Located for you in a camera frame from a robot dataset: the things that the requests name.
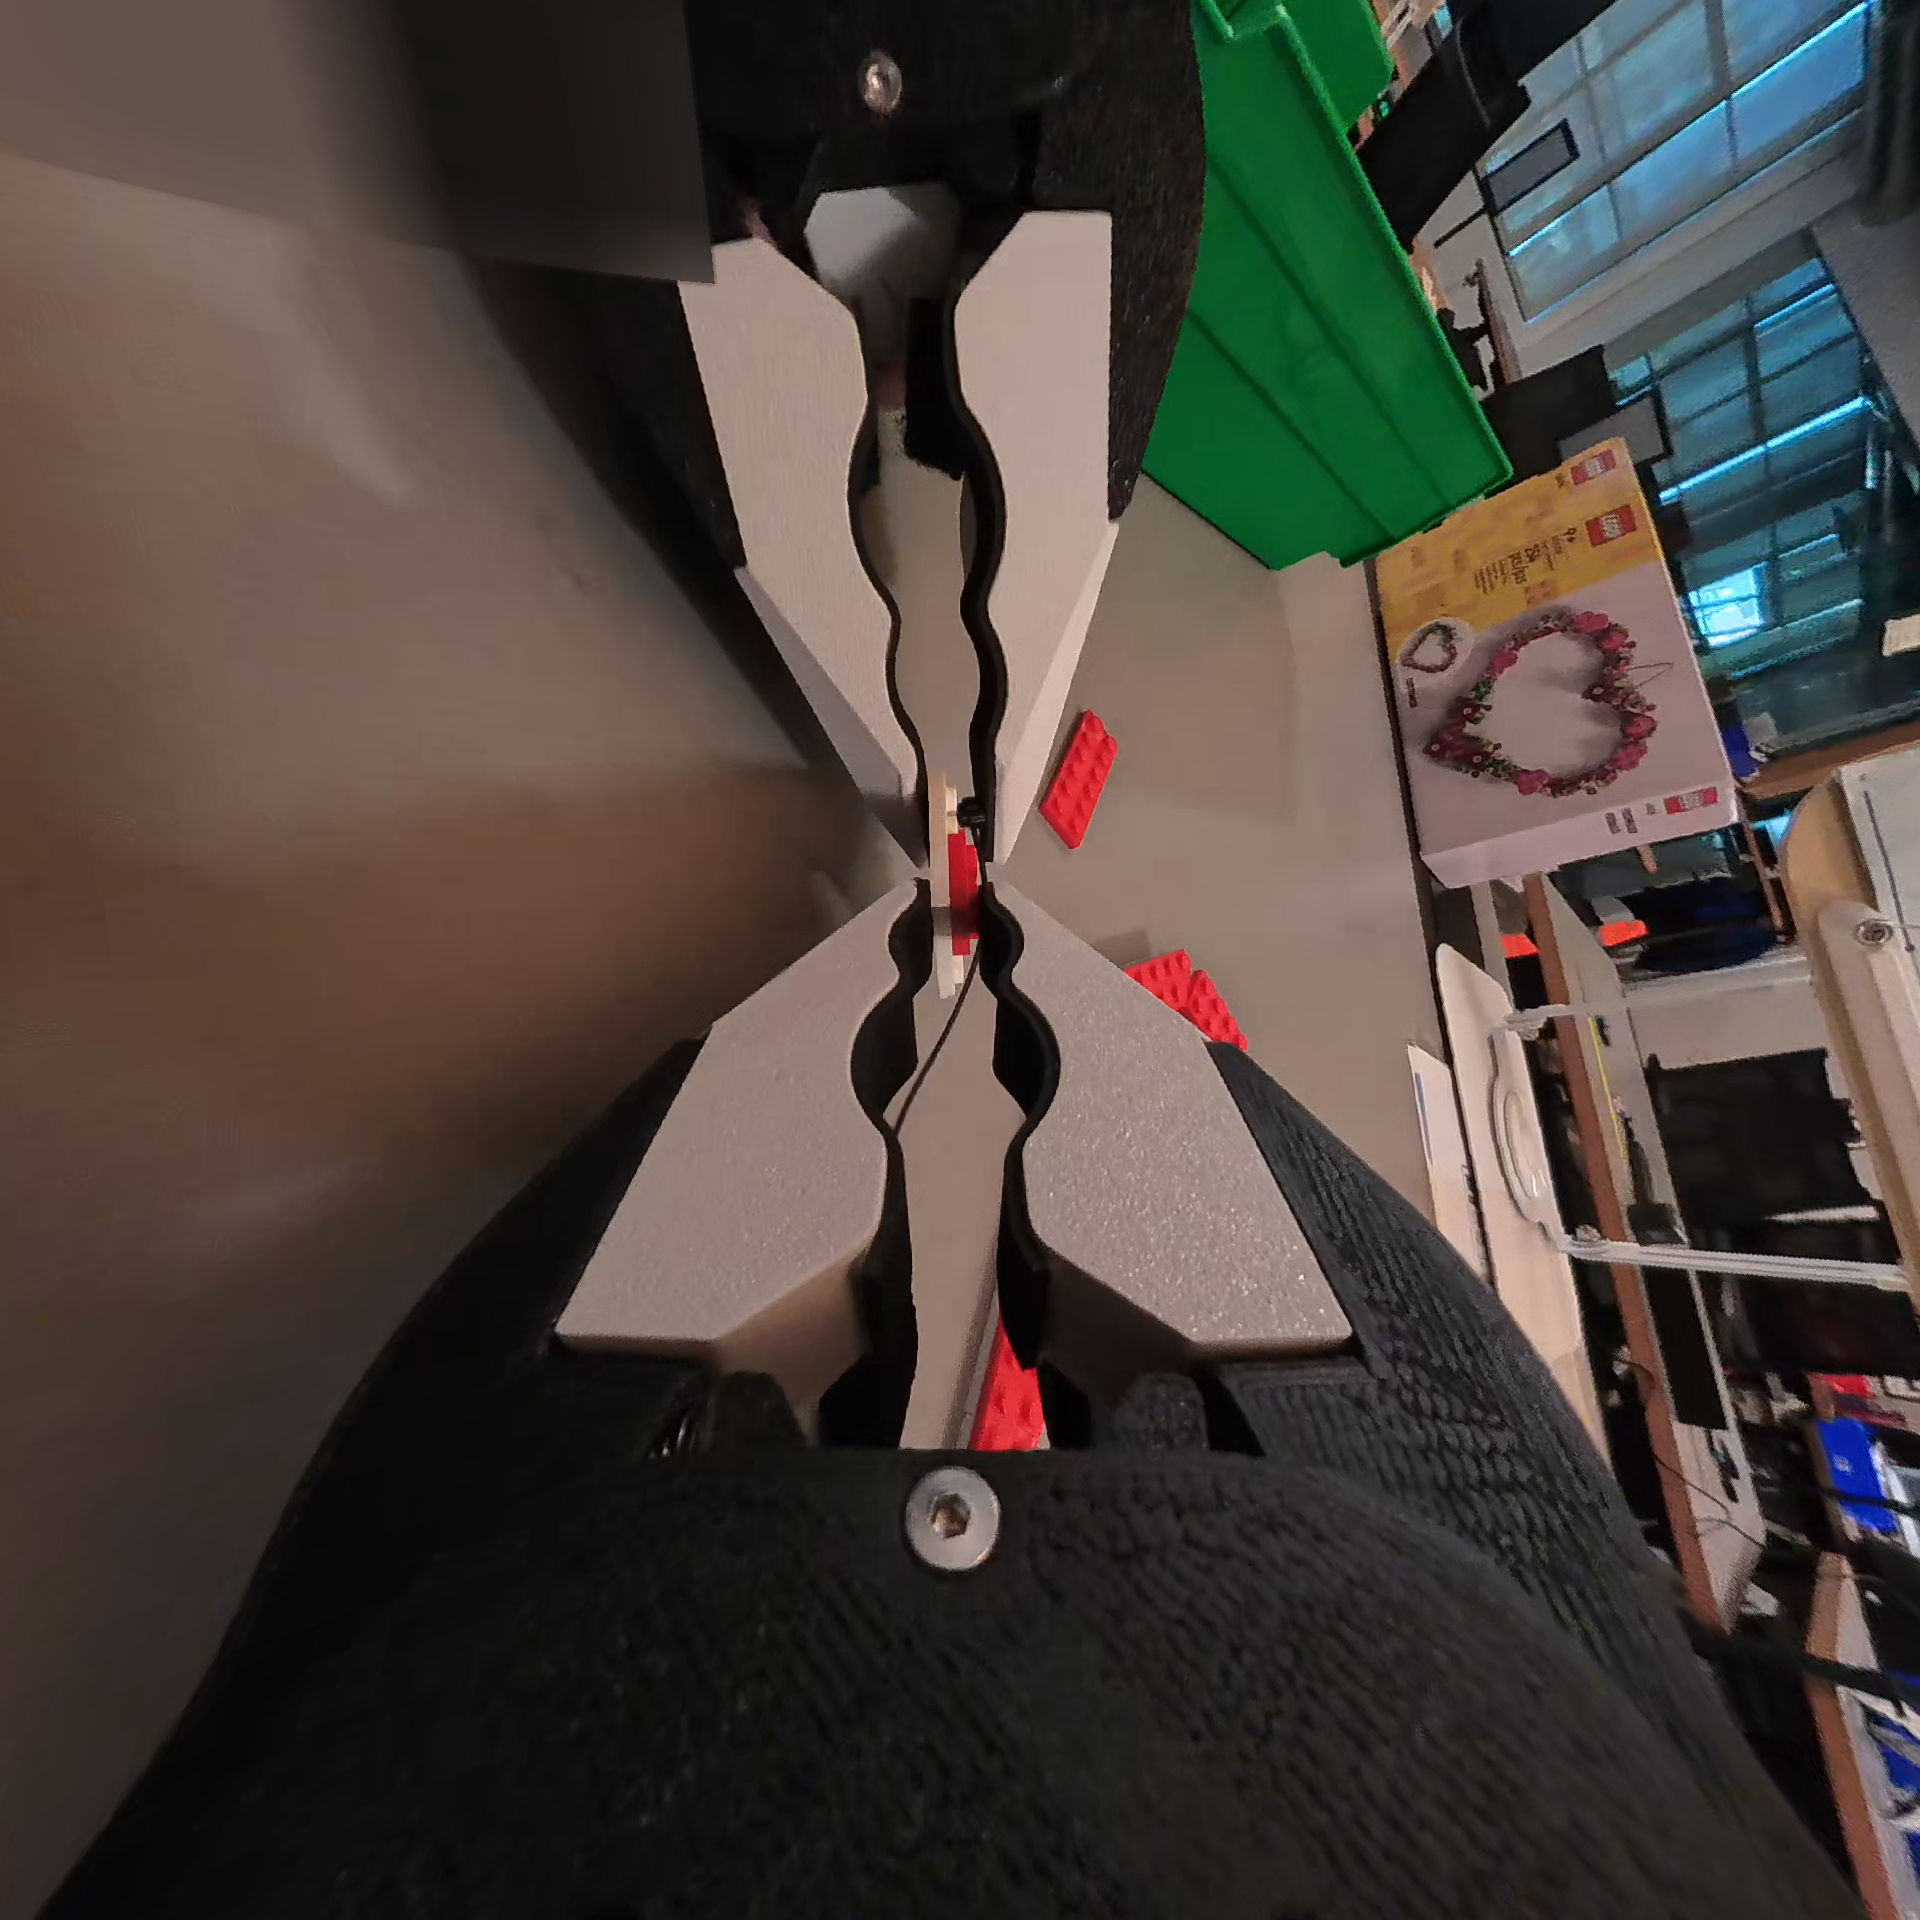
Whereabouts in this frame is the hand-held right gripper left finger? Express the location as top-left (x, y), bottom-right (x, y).
top-left (556, 881), bottom-right (932, 1446)

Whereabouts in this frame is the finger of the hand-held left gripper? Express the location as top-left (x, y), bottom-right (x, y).
top-left (951, 209), bottom-right (1120, 857)
top-left (681, 237), bottom-right (927, 870)

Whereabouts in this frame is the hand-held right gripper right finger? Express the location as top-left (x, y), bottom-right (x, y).
top-left (979, 881), bottom-right (1356, 1446)

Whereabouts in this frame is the thin black lego stalk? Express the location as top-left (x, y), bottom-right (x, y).
top-left (884, 804), bottom-right (987, 1130)

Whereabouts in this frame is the white and red lego assembly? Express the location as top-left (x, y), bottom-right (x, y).
top-left (924, 769), bottom-right (987, 1003)

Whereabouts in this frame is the red lego piece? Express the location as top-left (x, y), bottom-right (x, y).
top-left (971, 1317), bottom-right (1049, 1452)

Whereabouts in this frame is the red flat lego plate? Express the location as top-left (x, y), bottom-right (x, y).
top-left (1040, 712), bottom-right (1120, 853)

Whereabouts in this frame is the lego set cardboard box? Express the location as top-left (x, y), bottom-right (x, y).
top-left (1375, 436), bottom-right (1743, 890)

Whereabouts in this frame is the green plastic bin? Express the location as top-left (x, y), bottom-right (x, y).
top-left (1135, 0), bottom-right (1517, 572)

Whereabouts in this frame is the black monitor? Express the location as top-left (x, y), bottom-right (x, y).
top-left (1646, 1049), bottom-right (1889, 1227)

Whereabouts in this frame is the curved red lego plate chain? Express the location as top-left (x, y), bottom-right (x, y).
top-left (1122, 947), bottom-right (1250, 1056)

